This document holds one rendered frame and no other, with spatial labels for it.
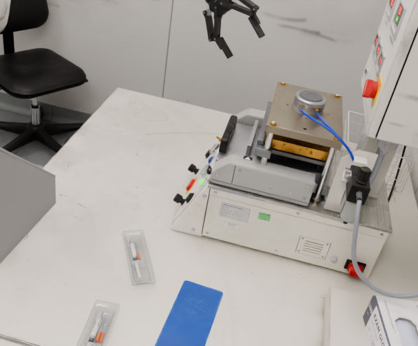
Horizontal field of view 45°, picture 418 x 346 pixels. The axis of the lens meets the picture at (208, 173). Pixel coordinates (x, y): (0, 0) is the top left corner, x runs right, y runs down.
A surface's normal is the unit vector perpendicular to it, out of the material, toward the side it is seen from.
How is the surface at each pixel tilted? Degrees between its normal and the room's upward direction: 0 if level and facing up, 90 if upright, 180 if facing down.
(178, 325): 0
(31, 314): 0
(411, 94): 90
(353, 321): 0
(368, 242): 90
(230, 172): 90
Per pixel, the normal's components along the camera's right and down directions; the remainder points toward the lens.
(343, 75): -0.21, 0.52
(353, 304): 0.15, -0.82
